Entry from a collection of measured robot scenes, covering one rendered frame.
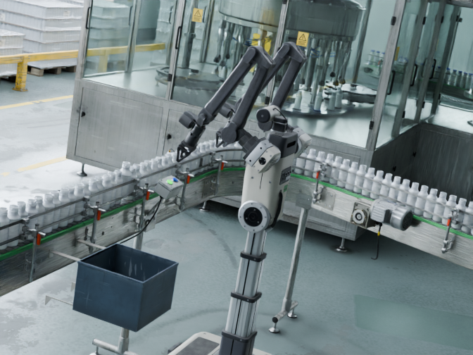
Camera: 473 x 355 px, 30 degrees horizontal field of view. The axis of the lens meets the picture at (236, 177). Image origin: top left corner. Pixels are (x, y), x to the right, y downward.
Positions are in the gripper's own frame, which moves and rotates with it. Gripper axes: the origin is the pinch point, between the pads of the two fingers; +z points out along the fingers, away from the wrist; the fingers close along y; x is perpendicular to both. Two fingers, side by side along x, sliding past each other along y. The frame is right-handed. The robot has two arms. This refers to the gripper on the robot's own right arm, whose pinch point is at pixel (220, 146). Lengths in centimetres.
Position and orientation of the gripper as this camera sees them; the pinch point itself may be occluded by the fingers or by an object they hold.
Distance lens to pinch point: 456.6
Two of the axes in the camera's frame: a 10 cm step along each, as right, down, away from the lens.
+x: 7.0, 5.8, -4.2
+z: -4.6, 8.1, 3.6
